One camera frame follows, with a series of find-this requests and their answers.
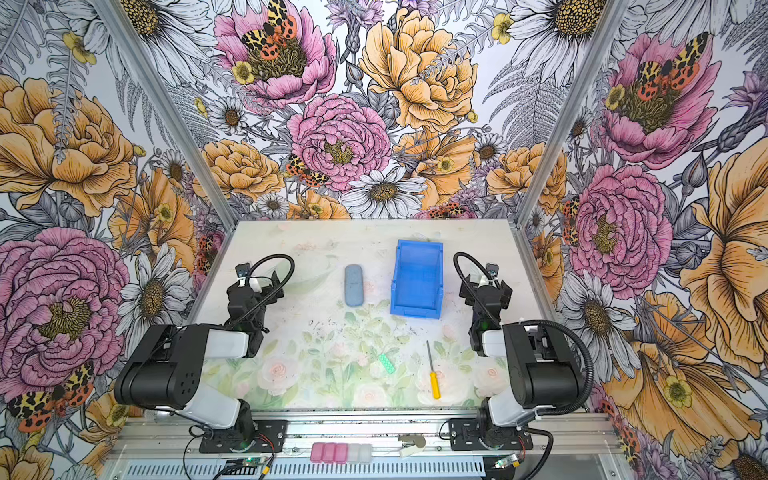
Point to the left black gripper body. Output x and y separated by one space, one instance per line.
261 318

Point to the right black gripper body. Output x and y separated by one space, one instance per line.
471 289

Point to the yellow handled screwdriver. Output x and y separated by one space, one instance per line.
434 382

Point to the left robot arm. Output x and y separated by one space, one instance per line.
164 372

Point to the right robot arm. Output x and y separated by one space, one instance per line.
549 369

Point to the blue plastic bin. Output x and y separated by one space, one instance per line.
417 287

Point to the grey-blue oblong case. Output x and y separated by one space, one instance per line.
353 285

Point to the small green translucent piece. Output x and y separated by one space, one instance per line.
387 364

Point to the pink and white block strip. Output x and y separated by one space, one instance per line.
340 453

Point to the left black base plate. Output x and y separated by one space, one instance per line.
263 436

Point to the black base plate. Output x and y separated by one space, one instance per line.
263 436
473 435

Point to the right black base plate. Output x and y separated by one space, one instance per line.
473 435

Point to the aluminium front rail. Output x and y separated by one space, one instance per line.
575 433

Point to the white vented cable duct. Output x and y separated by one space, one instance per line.
462 467

